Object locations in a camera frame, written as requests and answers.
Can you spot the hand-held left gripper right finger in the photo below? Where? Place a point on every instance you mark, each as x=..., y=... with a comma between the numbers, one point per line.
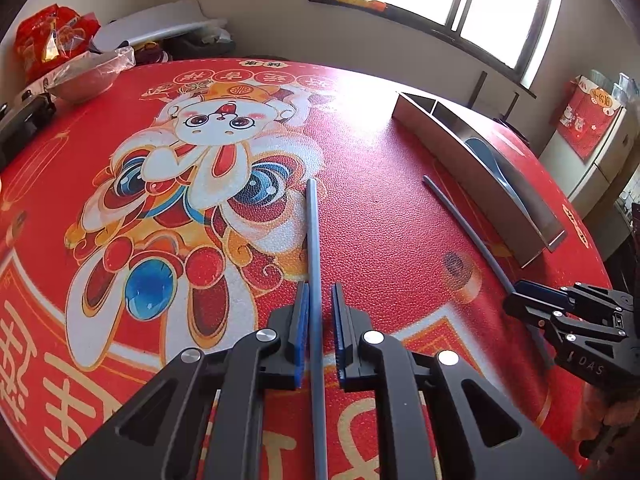
x=341, y=340

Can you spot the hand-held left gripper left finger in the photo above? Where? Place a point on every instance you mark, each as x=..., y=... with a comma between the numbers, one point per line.
x=301, y=340

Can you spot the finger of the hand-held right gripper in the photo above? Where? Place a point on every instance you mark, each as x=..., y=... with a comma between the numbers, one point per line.
x=590, y=300
x=575, y=327

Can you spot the blue chopstick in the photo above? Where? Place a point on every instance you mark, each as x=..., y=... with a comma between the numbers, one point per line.
x=315, y=240
x=465, y=222

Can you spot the stainless steel utensil tray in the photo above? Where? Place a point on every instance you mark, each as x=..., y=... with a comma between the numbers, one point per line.
x=480, y=185

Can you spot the blue spoon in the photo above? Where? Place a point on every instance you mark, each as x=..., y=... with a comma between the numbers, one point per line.
x=482, y=152

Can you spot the person's right hand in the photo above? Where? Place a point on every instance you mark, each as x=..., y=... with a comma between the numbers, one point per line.
x=590, y=412

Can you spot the white refrigerator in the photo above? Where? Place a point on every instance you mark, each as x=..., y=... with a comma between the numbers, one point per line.
x=595, y=175

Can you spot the red printed cloth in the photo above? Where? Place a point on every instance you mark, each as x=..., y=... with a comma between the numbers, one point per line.
x=585, y=120

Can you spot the clear plastic container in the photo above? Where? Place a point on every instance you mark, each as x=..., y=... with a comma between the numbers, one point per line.
x=625, y=90

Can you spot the black storage box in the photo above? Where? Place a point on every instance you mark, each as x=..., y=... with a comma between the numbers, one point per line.
x=200, y=47

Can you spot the dark windowsill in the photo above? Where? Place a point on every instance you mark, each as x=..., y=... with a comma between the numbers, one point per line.
x=425, y=27

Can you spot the dark red bag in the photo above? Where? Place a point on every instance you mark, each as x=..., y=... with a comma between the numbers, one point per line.
x=150, y=52

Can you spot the bowl with plastic wrap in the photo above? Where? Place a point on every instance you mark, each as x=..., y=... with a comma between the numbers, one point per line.
x=85, y=85

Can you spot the white rolled sheet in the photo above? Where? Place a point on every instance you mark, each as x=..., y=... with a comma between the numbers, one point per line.
x=150, y=22

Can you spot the black electric cooker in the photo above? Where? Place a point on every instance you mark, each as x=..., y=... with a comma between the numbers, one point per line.
x=20, y=125

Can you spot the red snack bag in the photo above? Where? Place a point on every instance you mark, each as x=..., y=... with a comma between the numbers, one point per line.
x=50, y=40

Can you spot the metal chair frame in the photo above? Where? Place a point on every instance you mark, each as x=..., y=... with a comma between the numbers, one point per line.
x=480, y=90

